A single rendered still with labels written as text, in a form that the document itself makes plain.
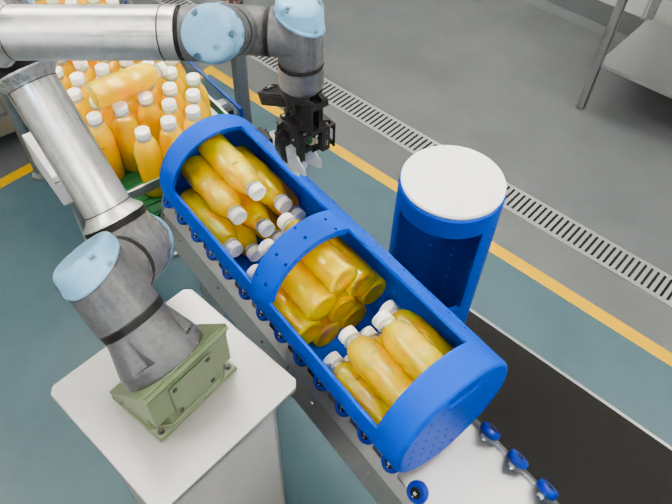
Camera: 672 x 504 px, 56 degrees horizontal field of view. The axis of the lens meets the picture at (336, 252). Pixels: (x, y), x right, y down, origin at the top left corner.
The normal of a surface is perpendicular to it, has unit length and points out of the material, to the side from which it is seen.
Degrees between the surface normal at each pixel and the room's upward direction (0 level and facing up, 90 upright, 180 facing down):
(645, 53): 0
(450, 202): 0
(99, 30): 56
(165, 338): 28
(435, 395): 23
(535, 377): 0
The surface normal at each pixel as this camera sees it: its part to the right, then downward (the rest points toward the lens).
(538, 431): 0.03, -0.64
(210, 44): -0.07, 0.36
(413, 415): -0.53, -0.14
